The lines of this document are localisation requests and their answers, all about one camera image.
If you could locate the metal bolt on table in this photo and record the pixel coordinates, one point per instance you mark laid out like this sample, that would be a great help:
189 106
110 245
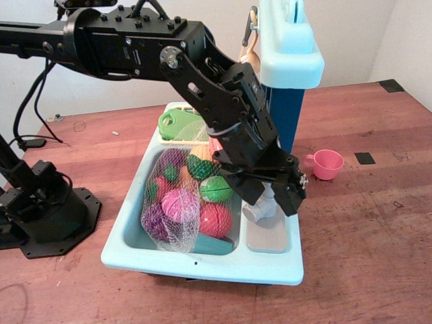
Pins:
55 118

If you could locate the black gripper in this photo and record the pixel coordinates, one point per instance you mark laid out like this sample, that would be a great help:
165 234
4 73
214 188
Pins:
249 154

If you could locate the black tape corner piece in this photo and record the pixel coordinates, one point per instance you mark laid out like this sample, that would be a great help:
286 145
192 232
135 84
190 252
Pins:
391 86

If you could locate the red toy tomato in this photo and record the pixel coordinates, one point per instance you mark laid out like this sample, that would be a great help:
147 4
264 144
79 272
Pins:
216 220

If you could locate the hanging toy spoon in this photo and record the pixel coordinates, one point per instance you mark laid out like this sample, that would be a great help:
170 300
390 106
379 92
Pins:
249 41

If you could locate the light blue toy sink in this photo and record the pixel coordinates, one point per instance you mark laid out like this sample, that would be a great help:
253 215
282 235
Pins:
129 247

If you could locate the grey toy faucet lever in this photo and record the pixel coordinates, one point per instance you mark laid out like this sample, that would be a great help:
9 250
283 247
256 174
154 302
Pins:
264 207

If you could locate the teal toy knife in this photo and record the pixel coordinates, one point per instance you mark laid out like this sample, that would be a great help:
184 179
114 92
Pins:
209 245

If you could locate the blue toy kitchen shelf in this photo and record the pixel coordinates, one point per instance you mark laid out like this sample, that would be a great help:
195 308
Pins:
291 63

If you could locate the pink toy cup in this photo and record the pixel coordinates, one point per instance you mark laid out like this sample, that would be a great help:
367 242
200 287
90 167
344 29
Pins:
326 164

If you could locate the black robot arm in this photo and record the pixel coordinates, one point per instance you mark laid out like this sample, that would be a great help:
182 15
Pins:
144 43

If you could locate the mesh bag of toy vegetables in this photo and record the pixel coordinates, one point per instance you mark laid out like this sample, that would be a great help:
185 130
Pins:
182 179

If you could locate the black tape square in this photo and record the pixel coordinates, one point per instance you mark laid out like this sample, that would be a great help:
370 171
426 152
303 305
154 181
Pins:
364 158

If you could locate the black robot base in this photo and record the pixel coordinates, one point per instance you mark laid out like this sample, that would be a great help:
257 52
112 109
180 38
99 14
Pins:
42 214

